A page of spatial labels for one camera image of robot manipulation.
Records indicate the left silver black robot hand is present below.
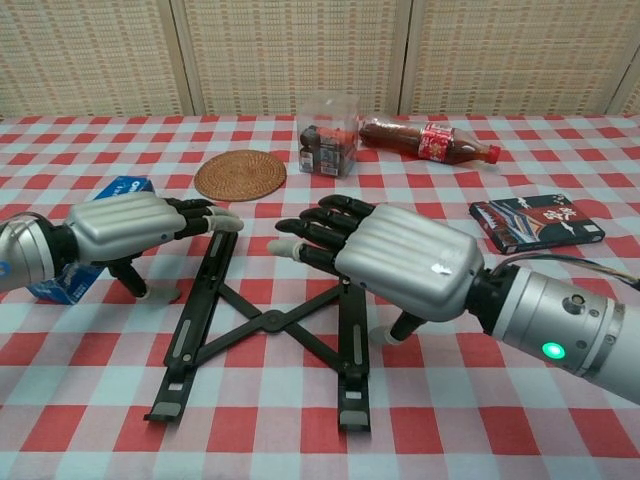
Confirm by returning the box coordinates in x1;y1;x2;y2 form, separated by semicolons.
64;192;245;304

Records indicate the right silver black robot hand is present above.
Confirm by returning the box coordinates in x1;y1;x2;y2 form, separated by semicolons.
267;194;485;347

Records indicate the black folding laptop stand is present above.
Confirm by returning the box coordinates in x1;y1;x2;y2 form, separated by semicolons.
143;227;374;434

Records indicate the blue Oreo cookie box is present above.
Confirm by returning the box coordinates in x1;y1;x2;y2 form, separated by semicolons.
25;175;157;306

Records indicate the cola bottle with red label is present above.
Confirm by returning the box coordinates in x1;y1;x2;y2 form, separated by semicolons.
358;117;502;166

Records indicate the round woven brown coaster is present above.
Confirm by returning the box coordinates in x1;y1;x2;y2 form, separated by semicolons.
193;149;288;203

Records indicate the dark red printed flat box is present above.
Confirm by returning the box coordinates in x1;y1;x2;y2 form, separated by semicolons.
469;193;606;251

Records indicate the clear plastic snack box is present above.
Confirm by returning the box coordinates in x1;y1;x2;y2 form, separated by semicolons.
297;93;362;179

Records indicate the red white checkered tablecloth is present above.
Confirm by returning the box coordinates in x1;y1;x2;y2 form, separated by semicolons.
0;114;640;480

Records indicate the wide woven bamboo folding screen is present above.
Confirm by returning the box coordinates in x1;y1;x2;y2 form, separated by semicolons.
0;0;640;119

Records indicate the angled woven bamboo side screen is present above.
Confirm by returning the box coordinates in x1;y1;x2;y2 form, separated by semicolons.
608;62;640;117

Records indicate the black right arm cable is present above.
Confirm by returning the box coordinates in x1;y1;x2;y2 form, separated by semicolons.
492;252;640;284

